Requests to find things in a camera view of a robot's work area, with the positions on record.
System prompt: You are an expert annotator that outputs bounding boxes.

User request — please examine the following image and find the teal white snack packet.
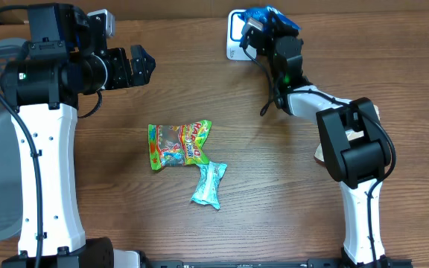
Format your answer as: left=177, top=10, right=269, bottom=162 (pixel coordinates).
left=191, top=162, right=227, bottom=210

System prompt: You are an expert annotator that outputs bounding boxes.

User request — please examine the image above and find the green Haribo candy bag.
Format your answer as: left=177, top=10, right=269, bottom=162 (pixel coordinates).
left=147, top=120, right=212, bottom=170

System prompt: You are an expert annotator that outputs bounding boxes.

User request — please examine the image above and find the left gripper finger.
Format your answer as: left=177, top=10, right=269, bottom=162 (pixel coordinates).
left=130, top=45, right=156, bottom=69
left=131, top=65, right=155, bottom=86

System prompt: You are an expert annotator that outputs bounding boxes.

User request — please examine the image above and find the white barcode scanner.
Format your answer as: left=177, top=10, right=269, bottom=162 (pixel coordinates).
left=226, top=9, right=250, bottom=61

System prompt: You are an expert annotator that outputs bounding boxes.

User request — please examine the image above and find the blue snack packet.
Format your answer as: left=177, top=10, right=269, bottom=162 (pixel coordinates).
left=238, top=5, right=301, bottom=31

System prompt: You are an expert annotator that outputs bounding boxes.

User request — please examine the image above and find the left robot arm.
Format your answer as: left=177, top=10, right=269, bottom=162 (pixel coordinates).
left=0, top=3, right=156, bottom=268

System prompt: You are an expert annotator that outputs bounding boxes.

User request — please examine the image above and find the beige cookie pouch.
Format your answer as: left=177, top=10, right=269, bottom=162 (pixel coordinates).
left=314, top=105, right=381, bottom=165

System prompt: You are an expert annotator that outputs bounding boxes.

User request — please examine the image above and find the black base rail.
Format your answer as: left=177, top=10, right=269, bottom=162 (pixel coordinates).
left=139, top=258, right=415, bottom=268

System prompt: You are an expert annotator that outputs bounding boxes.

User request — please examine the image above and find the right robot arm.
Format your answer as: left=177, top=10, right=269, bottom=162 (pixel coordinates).
left=240, top=12, right=396, bottom=267

